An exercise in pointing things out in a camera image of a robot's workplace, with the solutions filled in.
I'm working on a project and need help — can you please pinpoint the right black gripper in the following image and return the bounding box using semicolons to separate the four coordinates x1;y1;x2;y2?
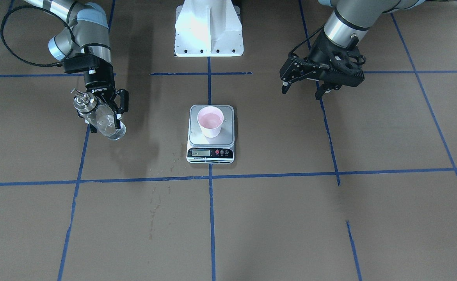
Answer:
83;66;129;133

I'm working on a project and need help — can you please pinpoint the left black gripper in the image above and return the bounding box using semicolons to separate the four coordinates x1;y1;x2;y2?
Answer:
280;33;365;101

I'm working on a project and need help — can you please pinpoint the glass sauce bottle metal spout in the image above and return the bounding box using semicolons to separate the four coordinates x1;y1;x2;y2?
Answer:
71;88;126;141

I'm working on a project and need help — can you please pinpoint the pink plastic cup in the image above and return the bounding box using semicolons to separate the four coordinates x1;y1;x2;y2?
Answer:
197;106;224;138

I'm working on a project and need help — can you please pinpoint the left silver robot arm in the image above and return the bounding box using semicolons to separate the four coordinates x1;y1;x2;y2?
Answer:
279;0;422;100

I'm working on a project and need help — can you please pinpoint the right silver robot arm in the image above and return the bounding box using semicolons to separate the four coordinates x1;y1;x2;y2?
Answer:
28;0;128;140

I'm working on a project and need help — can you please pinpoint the silver digital kitchen scale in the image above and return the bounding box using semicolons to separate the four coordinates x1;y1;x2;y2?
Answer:
186;105;235;164

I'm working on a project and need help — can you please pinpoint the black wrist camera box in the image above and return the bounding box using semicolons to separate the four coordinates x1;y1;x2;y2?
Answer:
62;53;101;74

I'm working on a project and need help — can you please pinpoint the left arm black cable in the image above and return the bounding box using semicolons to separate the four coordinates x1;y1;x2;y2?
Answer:
289;25;326;65

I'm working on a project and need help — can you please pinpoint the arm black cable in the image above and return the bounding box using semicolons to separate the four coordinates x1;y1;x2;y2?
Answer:
289;25;326;65
0;5;80;68

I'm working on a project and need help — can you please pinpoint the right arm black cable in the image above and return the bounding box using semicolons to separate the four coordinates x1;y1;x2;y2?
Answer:
0;5;80;68

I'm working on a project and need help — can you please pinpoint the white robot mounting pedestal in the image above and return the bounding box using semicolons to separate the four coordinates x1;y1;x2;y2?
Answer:
174;0;244;57

